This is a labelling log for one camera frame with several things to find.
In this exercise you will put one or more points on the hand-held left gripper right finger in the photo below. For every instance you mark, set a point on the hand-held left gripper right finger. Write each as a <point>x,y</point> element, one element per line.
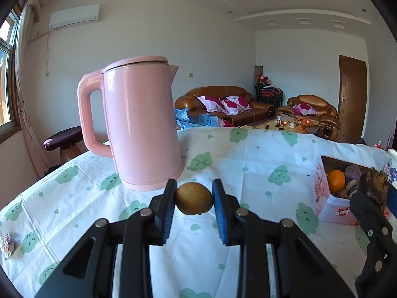
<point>221,220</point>

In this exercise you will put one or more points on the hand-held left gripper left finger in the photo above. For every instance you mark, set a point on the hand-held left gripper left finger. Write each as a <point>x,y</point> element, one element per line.
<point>167,220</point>

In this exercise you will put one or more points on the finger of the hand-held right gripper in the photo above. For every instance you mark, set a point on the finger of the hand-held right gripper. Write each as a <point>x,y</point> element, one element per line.
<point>363,181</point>
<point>375,220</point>

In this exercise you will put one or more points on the purple round radish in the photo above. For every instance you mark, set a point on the purple round radish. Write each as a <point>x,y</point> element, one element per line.
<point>353,172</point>

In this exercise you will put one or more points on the brown longan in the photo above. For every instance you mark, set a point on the brown longan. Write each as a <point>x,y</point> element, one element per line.
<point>194,198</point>

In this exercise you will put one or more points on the white cardboard box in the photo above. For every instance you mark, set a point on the white cardboard box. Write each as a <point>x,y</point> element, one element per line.
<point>332,214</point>

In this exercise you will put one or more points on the orange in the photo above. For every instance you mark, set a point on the orange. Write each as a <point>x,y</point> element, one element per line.
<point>336,180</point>

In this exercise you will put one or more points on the white cartoon print mug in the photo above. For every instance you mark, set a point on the white cartoon print mug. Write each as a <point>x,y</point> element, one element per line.
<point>391,173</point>

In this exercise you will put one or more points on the white green cloud tablecloth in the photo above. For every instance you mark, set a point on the white green cloud tablecloth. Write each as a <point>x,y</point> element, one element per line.
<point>263,149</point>

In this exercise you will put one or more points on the brown wooden door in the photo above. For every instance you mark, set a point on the brown wooden door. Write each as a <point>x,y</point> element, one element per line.
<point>352,99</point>

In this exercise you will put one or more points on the pile of oranges and snacks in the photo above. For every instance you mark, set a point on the pile of oranges and snacks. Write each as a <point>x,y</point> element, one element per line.
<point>302,122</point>

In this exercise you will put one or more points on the pink floral pillow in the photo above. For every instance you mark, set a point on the pink floral pillow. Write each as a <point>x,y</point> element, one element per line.
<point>228,123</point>
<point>231,108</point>
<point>240,101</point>
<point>304,109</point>
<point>211,103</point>

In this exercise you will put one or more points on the brown leather armchair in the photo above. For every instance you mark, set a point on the brown leather armchair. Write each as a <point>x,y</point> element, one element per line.
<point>307,99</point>

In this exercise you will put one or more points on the pink electric kettle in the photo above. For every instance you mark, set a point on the pink electric kettle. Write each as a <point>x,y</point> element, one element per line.
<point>139,124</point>

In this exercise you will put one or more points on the blue plaid blanket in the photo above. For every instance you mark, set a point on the blue plaid blanket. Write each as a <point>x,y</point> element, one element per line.
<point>198,119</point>

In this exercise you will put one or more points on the wooden coffee table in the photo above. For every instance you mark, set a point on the wooden coffee table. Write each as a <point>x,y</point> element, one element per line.
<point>273,126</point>

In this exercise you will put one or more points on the stack of black chairs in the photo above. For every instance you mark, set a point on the stack of black chairs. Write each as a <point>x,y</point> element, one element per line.
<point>266,97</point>

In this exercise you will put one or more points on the brown leather sofa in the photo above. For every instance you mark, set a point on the brown leather sofa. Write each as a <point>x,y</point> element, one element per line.
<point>217,91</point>

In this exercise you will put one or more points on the purple cushioned stool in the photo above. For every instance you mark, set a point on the purple cushioned stool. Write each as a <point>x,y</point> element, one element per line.
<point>62,136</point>

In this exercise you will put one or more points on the red cloth bundle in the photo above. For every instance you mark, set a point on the red cloth bundle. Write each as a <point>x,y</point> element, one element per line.
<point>265,80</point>

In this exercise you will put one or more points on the tall woven basket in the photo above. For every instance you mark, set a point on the tall woven basket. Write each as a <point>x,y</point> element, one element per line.
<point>258,73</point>

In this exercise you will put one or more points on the crumpled tissue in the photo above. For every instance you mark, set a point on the crumpled tissue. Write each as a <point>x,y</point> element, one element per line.
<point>7,245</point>

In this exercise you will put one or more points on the beige curtain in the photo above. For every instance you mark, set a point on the beige curtain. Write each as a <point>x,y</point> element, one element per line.
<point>28,115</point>

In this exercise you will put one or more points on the window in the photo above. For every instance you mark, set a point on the window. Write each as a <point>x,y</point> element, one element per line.
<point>6,83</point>

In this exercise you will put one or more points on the white air conditioner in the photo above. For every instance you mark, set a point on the white air conditioner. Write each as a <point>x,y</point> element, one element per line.
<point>74,17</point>

